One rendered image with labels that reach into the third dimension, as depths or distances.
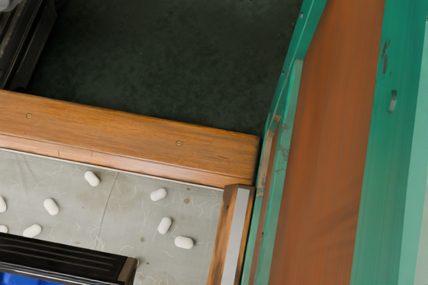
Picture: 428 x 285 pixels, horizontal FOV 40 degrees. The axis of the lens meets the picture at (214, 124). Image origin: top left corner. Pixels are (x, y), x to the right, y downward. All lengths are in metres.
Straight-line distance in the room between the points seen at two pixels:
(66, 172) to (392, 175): 1.11
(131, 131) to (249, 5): 1.05
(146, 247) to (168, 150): 0.20
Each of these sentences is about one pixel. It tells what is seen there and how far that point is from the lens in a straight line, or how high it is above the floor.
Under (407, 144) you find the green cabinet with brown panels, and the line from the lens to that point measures 0.17.
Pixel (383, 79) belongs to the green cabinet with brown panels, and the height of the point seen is 1.75.
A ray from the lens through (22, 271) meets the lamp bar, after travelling 0.87.
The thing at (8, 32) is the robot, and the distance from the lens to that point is 1.84.
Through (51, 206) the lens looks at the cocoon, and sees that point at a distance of 1.23.
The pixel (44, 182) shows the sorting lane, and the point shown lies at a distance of 1.26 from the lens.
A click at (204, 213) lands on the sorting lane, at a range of 1.20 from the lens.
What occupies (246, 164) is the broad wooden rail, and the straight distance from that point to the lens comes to 1.20.
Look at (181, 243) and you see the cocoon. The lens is 1.18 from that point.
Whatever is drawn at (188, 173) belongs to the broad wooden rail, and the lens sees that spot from 1.20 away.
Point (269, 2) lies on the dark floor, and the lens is 2.17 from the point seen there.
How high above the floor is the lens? 1.94
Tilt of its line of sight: 75 degrees down
